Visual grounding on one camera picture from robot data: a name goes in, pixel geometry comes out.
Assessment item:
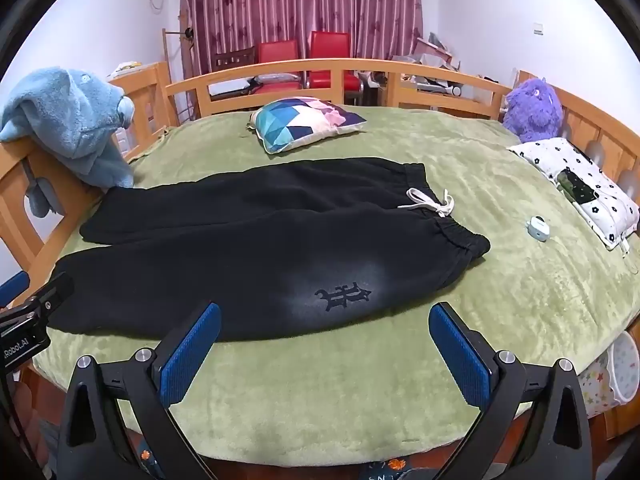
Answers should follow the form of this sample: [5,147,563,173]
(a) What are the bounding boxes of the light blue plush toy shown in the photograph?
[0,66,137,218]

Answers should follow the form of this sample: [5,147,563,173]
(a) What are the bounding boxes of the green fleece blanket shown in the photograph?
[32,105,640,466]

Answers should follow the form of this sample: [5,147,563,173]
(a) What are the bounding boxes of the white patterned cloth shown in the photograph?
[507,137,640,251]

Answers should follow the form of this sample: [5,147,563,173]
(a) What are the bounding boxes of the geometric print pillow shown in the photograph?
[250,96,368,155]

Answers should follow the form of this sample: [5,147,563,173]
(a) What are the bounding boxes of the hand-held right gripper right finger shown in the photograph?
[428,302,594,480]

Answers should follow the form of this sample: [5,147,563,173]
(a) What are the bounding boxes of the purple plush toy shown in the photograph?
[501,77,563,145]

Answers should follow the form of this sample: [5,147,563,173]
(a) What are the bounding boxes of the star print sheet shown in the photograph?
[579,350,615,417]

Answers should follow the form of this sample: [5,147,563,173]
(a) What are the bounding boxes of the wooden coat rack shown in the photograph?
[160,26,197,127]

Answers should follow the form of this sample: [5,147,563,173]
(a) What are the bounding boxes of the maroon patterned curtain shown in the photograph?
[179,0,427,81]

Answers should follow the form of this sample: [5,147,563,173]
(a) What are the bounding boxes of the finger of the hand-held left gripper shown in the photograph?
[24,271,76,322]
[0,271,29,309]

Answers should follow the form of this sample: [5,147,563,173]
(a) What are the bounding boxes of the red chair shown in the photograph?
[306,31,362,106]
[256,40,304,95]

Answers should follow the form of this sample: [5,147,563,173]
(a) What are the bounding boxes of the white plastic basket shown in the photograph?
[606,332,640,407]

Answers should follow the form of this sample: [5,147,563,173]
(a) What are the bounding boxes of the small white blue device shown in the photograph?
[525,215,551,243]

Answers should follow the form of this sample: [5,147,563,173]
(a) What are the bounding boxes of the pile of papers and boxes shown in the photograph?
[389,31,465,97]

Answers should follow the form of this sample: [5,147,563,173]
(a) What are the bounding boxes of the dark wooden chair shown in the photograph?
[212,47,258,77]

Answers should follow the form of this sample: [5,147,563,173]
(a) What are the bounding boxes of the black pants with logo print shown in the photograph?
[47,156,492,343]

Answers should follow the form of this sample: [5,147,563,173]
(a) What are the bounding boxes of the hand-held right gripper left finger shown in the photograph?
[55,302,222,480]

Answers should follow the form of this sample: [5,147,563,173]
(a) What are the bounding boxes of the wooden bed frame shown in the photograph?
[0,57,640,441]

